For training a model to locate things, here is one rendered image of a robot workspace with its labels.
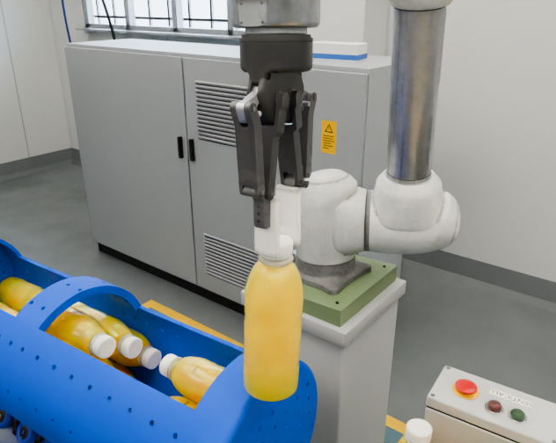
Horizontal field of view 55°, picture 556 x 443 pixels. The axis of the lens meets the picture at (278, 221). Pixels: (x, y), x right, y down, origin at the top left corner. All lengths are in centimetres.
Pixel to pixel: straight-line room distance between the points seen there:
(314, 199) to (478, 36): 227
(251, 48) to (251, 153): 10
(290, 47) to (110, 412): 56
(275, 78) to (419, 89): 63
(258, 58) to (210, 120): 228
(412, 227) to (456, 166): 228
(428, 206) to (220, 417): 72
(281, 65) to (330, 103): 180
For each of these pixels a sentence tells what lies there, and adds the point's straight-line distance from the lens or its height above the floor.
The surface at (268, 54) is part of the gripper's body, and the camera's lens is 54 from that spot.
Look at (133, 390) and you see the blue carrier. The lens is 81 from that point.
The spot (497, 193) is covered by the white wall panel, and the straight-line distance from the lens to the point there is 349.
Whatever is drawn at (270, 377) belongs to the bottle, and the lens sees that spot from 67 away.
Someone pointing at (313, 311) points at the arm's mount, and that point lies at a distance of 130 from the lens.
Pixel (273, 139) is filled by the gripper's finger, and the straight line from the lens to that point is 56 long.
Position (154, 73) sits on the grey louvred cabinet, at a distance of 308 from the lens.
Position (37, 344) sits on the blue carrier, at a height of 119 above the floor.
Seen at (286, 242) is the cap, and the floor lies 145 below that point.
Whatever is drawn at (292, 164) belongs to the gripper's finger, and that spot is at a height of 154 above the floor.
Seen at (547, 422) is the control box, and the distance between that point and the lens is 98.
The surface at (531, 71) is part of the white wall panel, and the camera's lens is 332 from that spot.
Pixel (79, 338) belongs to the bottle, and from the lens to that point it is 100.
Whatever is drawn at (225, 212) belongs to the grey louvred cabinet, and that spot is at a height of 64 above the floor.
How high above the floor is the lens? 171
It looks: 23 degrees down
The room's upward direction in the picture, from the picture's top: straight up
